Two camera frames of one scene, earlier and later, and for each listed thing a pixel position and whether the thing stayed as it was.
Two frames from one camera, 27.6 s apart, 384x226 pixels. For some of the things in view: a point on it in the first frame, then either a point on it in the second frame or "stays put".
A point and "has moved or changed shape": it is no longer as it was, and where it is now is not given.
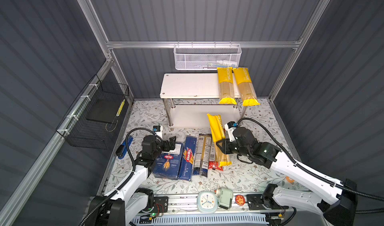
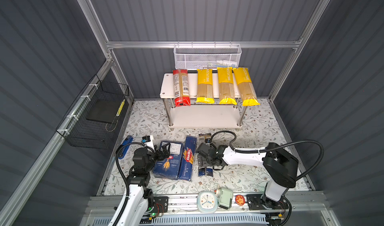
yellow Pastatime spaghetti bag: x=217 y=127 -> x=204 y=89
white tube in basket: x=228 y=63 stays put
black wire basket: x=91 y=122 stays put
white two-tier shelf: x=189 y=97 stays put
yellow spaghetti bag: x=249 y=98 stays put
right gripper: x=224 y=145 -> x=203 y=162
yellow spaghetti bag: x=226 y=86 stays put
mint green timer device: x=225 y=197 stays put
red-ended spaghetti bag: x=213 y=163 has moved or changed shape
